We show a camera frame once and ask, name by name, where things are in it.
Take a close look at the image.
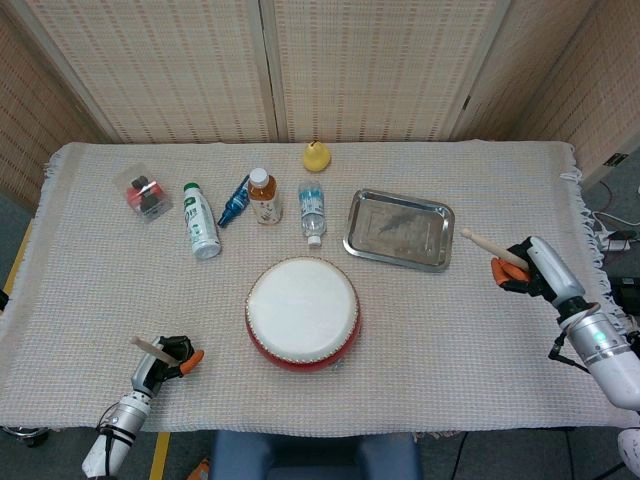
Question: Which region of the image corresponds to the black box on floor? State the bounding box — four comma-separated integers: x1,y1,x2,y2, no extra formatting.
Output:
610,276,640,317

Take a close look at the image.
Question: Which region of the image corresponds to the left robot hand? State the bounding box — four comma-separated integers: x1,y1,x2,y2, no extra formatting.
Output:
129,335,205,396

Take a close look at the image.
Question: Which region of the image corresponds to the wooden drumstick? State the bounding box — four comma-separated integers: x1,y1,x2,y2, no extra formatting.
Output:
460,227,530,270
130,337,180,366

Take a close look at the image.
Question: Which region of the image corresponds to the clear box with coffee capsules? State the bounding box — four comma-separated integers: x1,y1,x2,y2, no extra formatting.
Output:
115,164,174,225

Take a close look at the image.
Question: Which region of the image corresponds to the clear water bottle blue label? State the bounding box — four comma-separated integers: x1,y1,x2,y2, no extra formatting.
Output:
297,180,328,248

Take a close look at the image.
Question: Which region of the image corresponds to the small blue bottle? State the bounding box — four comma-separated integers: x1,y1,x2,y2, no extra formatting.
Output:
216,174,251,229

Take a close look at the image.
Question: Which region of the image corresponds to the blue seat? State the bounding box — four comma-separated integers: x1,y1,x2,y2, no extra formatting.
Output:
208,429,423,480

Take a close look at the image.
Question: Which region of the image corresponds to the white bottle green cap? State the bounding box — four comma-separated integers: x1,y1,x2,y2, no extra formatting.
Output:
182,182,222,260

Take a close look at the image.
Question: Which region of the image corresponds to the beige woven tablecloth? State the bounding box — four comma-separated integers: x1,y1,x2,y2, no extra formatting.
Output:
0,141,636,436

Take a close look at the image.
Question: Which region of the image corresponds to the rectangular metal tray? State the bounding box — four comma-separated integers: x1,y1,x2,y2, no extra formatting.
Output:
342,188,456,274

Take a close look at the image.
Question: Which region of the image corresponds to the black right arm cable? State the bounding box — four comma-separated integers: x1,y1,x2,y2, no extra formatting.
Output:
548,334,591,374

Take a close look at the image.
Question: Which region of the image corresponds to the red drum white head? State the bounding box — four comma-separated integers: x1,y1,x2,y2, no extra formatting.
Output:
244,256,362,374

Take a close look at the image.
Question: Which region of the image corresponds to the yellow pear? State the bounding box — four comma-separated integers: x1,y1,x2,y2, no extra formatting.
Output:
302,140,333,174

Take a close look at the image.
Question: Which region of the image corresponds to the amber tea bottle white cap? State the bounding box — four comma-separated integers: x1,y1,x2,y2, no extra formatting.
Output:
247,167,284,226

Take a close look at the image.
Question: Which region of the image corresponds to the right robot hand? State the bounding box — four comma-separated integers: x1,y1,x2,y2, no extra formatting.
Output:
490,236,586,304

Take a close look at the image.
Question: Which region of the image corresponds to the bamboo folding screen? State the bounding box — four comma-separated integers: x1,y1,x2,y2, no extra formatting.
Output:
0,0,640,201

